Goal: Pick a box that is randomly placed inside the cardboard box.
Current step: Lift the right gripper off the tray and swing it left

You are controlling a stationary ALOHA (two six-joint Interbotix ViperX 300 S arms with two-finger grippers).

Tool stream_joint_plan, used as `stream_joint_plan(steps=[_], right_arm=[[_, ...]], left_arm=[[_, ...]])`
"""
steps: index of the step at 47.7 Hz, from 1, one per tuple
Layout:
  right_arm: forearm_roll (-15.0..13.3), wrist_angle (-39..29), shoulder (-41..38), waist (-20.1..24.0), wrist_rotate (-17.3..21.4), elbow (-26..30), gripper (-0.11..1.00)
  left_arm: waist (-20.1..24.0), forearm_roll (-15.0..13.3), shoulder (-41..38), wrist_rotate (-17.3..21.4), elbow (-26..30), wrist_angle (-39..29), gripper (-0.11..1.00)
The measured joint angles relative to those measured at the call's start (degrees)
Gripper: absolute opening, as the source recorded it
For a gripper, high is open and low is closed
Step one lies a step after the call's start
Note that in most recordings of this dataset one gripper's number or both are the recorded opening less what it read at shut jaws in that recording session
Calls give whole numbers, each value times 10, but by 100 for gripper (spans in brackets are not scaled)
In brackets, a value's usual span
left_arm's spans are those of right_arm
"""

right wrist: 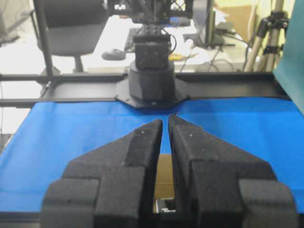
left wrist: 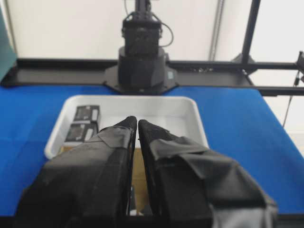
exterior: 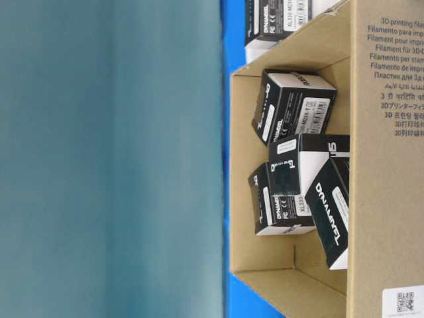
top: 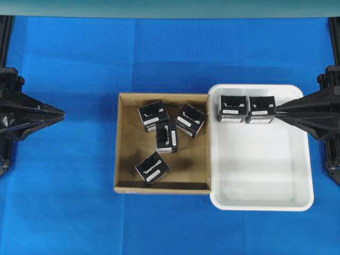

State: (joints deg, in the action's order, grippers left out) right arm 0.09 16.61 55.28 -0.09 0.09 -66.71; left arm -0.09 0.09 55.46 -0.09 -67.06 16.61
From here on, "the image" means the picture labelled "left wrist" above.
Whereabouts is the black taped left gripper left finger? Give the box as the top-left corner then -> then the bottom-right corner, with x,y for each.
14,116 -> 137,228

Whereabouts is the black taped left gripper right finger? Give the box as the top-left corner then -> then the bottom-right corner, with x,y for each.
138,120 -> 278,228

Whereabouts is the black Dynamixel box near tray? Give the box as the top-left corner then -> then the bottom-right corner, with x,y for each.
65,123 -> 97,143

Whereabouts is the black dynamixel box tray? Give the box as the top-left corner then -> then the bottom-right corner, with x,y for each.
65,123 -> 97,143
73,105 -> 100,123

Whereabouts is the black Dynamixel box far tray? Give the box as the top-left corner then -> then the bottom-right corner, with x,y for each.
73,105 -> 100,123

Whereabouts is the white plastic tray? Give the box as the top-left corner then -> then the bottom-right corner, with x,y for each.
44,95 -> 209,159

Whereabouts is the blue table mat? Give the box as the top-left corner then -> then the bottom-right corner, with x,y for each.
0,86 -> 304,216

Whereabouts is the teal panel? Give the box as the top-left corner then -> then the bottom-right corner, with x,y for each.
0,10 -> 17,81

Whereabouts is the black aluminium frame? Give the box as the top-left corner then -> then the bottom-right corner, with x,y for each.
0,0 -> 304,95

